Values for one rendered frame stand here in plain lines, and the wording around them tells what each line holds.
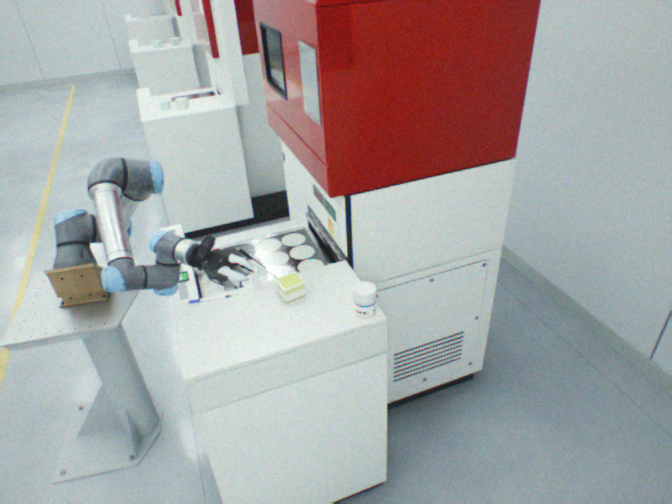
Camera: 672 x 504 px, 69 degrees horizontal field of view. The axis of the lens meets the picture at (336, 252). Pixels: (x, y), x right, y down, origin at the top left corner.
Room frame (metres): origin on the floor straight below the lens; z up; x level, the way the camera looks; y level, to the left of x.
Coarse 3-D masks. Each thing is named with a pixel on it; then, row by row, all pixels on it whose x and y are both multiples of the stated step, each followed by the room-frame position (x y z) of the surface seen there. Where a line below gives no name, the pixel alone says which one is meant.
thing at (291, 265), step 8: (288, 232) 1.79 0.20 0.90; (296, 232) 1.78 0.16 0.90; (304, 232) 1.78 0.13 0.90; (256, 240) 1.74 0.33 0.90; (280, 240) 1.73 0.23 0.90; (232, 248) 1.69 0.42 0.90; (248, 248) 1.68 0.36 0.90; (256, 248) 1.68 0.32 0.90; (280, 248) 1.67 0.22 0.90; (288, 248) 1.66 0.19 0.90; (256, 256) 1.62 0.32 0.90; (264, 256) 1.62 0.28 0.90; (312, 256) 1.59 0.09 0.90; (320, 256) 1.59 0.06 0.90; (264, 264) 1.56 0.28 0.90; (288, 264) 1.55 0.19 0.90; (296, 264) 1.55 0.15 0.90; (240, 272) 1.52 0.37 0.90; (272, 272) 1.50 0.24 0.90; (280, 272) 1.50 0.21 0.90; (288, 272) 1.50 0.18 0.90; (296, 272) 1.49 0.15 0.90
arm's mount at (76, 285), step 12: (84, 264) 1.50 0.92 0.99; (96, 264) 1.53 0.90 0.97; (48, 276) 1.47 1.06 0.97; (60, 276) 1.48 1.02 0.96; (72, 276) 1.49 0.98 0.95; (84, 276) 1.49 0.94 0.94; (96, 276) 1.50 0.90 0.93; (60, 288) 1.48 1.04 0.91; (72, 288) 1.48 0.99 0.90; (84, 288) 1.49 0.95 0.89; (96, 288) 1.50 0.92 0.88; (72, 300) 1.48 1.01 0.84; (84, 300) 1.49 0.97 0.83; (96, 300) 1.49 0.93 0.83
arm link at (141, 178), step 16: (128, 160) 1.53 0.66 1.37; (144, 160) 1.57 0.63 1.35; (128, 176) 1.48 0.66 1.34; (144, 176) 1.51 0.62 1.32; (160, 176) 1.54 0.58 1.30; (128, 192) 1.50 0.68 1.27; (144, 192) 1.52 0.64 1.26; (160, 192) 1.54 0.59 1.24; (128, 208) 1.58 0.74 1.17; (128, 224) 1.70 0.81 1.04; (96, 240) 1.65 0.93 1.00
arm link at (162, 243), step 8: (160, 232) 1.28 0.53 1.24; (168, 232) 1.28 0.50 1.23; (152, 240) 1.26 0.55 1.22; (160, 240) 1.25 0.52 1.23; (168, 240) 1.24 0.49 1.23; (176, 240) 1.24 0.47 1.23; (152, 248) 1.25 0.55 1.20; (160, 248) 1.24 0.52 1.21; (168, 248) 1.22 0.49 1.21; (160, 256) 1.23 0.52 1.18; (168, 256) 1.22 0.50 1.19
